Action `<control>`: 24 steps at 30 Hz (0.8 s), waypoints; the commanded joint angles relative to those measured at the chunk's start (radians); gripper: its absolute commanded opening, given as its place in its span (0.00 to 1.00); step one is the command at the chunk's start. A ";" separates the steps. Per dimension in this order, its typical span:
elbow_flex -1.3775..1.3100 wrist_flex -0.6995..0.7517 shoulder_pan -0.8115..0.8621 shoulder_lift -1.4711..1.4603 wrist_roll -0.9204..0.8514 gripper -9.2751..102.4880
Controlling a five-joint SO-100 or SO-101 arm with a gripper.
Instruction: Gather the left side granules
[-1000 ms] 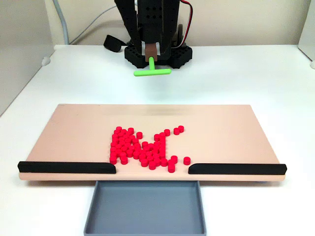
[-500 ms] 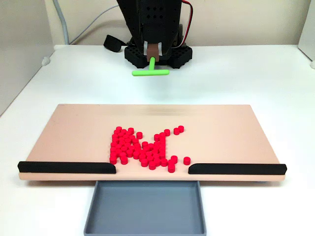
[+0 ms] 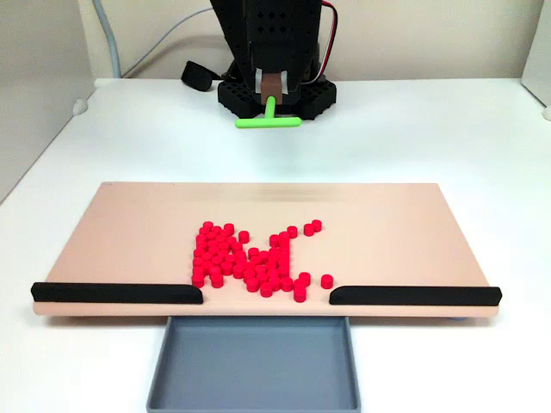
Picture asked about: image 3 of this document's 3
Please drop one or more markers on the green T-shaped pusher tool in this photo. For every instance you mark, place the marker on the green T-shaped pusher tool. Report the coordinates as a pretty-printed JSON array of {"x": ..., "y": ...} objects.
[{"x": 269, "y": 123}]

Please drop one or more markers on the beige flat board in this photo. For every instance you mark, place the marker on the beige flat board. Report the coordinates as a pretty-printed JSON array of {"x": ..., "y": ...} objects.
[{"x": 129, "y": 241}]

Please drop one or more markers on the grey shallow tray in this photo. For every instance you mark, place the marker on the grey shallow tray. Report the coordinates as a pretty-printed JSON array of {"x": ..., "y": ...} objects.
[{"x": 254, "y": 365}]

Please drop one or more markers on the white corner bracket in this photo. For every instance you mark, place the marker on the white corner bracket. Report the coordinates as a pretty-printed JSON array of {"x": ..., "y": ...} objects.
[
  {"x": 547, "y": 113},
  {"x": 80, "y": 106}
]

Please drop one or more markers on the black edge rail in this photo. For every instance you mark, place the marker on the black edge rail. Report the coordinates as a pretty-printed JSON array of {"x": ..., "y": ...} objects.
[
  {"x": 116, "y": 293},
  {"x": 413, "y": 295}
]

